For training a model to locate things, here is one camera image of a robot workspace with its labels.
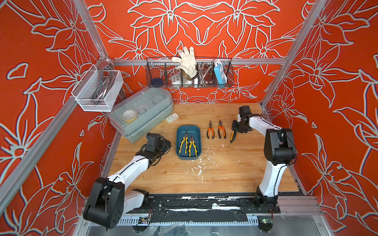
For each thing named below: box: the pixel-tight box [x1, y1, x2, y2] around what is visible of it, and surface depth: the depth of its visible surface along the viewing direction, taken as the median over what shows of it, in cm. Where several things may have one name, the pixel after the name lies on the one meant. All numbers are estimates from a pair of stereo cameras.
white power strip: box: [171, 73, 182, 88], surface depth 95 cm
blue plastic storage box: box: [175, 124, 202, 161], surface depth 97 cm
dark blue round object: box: [151, 78, 163, 85], surface depth 102 cm
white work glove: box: [171, 46, 199, 80], surface depth 91 cm
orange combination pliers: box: [218, 119, 227, 140], surface depth 105 cm
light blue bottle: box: [213, 59, 228, 88], surface depth 89 cm
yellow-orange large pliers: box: [229, 130, 237, 144], surface depth 97 cm
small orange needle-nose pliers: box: [206, 119, 216, 140], surface depth 105 cm
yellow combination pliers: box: [178, 131, 189, 155], surface depth 99 cm
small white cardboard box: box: [165, 112, 180, 123], surface depth 112 cm
